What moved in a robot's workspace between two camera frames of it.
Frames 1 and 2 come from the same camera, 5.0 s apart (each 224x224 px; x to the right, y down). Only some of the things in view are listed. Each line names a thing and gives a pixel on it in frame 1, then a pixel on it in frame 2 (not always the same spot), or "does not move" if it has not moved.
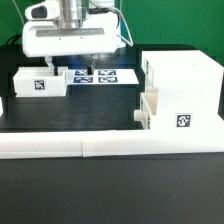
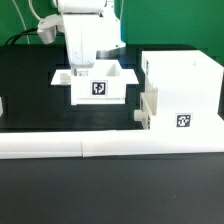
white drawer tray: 38,81 -> 106,84
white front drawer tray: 148,107 does not move
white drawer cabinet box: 188,89 does not move
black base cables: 11,41 does not move
